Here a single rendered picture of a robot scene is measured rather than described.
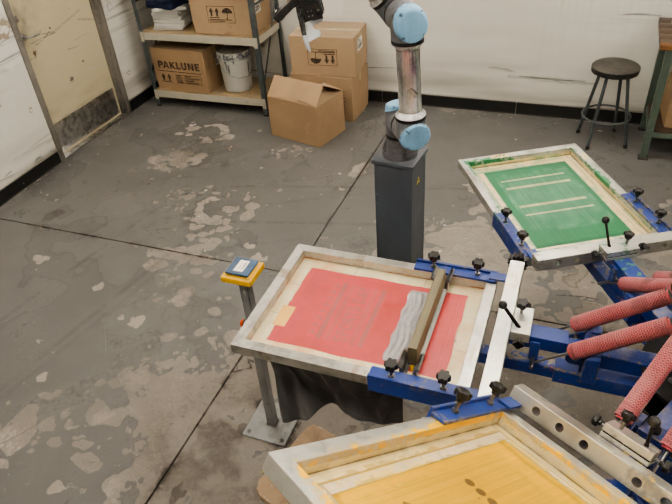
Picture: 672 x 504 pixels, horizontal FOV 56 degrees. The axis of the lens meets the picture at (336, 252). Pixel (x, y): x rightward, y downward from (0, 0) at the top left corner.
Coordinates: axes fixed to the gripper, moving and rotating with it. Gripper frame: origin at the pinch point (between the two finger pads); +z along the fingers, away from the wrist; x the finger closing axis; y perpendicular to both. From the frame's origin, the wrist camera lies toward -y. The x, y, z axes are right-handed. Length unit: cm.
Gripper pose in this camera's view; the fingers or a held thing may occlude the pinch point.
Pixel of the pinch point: (310, 43)
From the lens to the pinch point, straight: 226.0
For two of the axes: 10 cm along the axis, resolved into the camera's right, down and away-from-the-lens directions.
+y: 9.7, -1.5, -1.9
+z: 2.4, 7.4, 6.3
